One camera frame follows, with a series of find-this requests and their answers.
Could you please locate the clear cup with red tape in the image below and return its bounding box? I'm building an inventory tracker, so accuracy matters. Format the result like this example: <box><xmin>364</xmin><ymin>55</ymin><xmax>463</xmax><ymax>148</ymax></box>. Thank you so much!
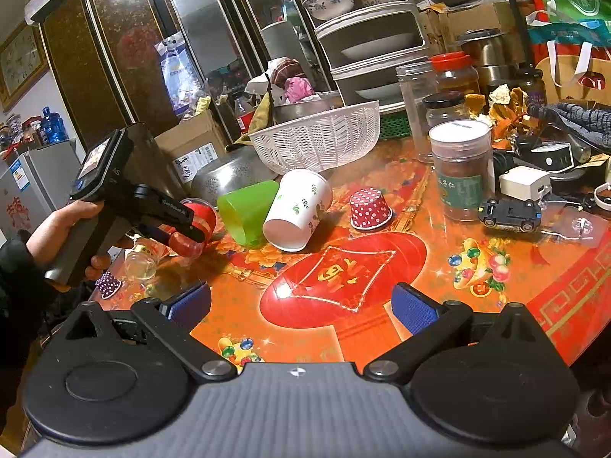
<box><xmin>169</xmin><ymin>197</ymin><xmax>218</xmax><ymax>260</ymax></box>

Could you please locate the clear cup with yellow tape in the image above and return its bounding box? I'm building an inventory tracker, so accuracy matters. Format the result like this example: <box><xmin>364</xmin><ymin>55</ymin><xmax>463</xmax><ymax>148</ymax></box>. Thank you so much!
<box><xmin>124</xmin><ymin>238</ymin><xmax>166</xmax><ymax>282</ymax></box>

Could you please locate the green plastic cup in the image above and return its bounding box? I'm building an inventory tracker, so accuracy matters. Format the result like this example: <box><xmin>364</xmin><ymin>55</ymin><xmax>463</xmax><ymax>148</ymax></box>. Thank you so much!
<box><xmin>218</xmin><ymin>180</ymin><xmax>279</xmax><ymax>248</ymax></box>

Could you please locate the white paper cup leaf pattern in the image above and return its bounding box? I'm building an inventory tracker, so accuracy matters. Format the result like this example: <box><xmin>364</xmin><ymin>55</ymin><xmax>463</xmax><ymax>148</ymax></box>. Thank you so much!
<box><xmin>262</xmin><ymin>169</ymin><xmax>333</xmax><ymax>252</ymax></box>

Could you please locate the person's left hand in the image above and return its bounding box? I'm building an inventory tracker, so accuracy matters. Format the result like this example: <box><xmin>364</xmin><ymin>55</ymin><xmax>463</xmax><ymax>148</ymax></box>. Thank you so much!
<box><xmin>26</xmin><ymin>201</ymin><xmax>134</xmax><ymax>281</ymax></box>

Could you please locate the purple polka dot cupcake liner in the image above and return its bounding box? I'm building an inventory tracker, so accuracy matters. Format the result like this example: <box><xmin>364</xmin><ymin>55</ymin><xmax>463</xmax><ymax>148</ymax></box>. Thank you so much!
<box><xmin>95</xmin><ymin>271</ymin><xmax>123</xmax><ymax>300</ymax></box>

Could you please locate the cardboard box with label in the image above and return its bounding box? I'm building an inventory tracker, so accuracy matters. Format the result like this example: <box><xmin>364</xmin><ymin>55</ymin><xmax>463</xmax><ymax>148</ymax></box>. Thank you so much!
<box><xmin>155</xmin><ymin>111</ymin><xmax>229</xmax><ymax>186</ymax></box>

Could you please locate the blue water bottle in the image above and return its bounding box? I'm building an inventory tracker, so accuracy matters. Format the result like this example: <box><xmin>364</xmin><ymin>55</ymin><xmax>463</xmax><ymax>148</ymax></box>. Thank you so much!
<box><xmin>41</xmin><ymin>106</ymin><xmax>68</xmax><ymax>144</ymax></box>

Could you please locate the silver small fridge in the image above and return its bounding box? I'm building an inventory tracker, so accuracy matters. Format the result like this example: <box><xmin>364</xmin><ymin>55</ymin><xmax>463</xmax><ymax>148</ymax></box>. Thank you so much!
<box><xmin>0</xmin><ymin>141</ymin><xmax>81</xmax><ymax>240</ymax></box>

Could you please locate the blue white snack bag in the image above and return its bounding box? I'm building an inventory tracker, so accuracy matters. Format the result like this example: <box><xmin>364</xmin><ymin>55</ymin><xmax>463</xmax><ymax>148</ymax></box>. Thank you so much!
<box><xmin>155</xmin><ymin>31</ymin><xmax>209</xmax><ymax>118</ymax></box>

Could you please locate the steel colander bowl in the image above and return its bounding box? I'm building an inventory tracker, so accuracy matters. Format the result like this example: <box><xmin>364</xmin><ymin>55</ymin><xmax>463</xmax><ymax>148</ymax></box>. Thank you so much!
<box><xmin>189</xmin><ymin>146</ymin><xmax>278</xmax><ymax>207</ymax></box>

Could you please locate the dark brown wardrobe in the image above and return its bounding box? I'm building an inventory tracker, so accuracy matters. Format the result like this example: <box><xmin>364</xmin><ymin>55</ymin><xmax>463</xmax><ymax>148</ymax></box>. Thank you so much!
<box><xmin>33</xmin><ymin>0</ymin><xmax>333</xmax><ymax>148</ymax></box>

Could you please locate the red polka dot cupcake liner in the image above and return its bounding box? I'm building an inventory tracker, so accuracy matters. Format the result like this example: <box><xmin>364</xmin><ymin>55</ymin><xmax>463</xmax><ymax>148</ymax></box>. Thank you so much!
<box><xmin>349</xmin><ymin>187</ymin><xmax>394</xmax><ymax>231</ymax></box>

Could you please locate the black toy car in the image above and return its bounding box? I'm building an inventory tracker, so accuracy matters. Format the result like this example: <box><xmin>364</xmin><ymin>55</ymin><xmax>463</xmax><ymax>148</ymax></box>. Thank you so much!
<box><xmin>477</xmin><ymin>198</ymin><xmax>541</xmax><ymax>234</ymax></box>

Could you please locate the white power adapter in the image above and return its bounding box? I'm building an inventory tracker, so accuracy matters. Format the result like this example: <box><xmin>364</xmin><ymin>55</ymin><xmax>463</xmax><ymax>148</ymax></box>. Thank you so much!
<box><xmin>499</xmin><ymin>166</ymin><xmax>551</xmax><ymax>201</ymax></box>

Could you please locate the brown spice jar white lid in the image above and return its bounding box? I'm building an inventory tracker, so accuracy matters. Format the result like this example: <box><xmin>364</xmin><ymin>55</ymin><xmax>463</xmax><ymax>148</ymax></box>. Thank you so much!
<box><xmin>429</xmin><ymin>119</ymin><xmax>495</xmax><ymax>222</ymax></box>

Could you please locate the white plastic basket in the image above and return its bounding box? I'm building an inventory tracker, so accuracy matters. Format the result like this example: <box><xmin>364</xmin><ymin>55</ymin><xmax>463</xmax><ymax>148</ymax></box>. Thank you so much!
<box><xmin>250</xmin><ymin>102</ymin><xmax>380</xmax><ymax>175</ymax></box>

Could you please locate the small jar black lid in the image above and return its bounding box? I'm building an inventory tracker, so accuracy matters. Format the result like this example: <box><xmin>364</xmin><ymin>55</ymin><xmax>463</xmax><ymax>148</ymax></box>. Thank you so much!
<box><xmin>422</xmin><ymin>91</ymin><xmax>469</xmax><ymax>127</ymax></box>

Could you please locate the tall clear empty jar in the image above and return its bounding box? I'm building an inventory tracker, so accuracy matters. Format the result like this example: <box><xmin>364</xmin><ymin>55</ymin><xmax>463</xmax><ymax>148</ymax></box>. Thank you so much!
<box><xmin>396</xmin><ymin>58</ymin><xmax>437</xmax><ymax>163</ymax></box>

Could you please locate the glass jar red lid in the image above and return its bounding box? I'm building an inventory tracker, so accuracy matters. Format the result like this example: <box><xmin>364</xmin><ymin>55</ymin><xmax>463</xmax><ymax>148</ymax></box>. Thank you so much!
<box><xmin>430</xmin><ymin>51</ymin><xmax>480</xmax><ymax>94</ymax></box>

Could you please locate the grey knitted cloth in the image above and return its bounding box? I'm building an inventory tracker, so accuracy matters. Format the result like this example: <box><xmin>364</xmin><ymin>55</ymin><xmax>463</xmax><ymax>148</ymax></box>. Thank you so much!
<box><xmin>527</xmin><ymin>102</ymin><xmax>611</xmax><ymax>154</ymax></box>

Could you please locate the blue floral bowl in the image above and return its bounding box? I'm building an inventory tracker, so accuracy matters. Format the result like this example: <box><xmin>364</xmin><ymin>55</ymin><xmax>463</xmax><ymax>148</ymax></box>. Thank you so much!
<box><xmin>304</xmin><ymin>0</ymin><xmax>354</xmax><ymax>22</ymax></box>

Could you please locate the white tiered dish rack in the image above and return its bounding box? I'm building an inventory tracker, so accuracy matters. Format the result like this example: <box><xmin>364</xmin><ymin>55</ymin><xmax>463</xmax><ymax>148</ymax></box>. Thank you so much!
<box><xmin>300</xmin><ymin>0</ymin><xmax>431</xmax><ymax>112</ymax></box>

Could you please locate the framed wall clock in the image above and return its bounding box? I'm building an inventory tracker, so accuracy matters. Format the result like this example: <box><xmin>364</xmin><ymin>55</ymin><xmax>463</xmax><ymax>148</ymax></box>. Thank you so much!
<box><xmin>1</xmin><ymin>22</ymin><xmax>48</xmax><ymax>113</ymax></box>

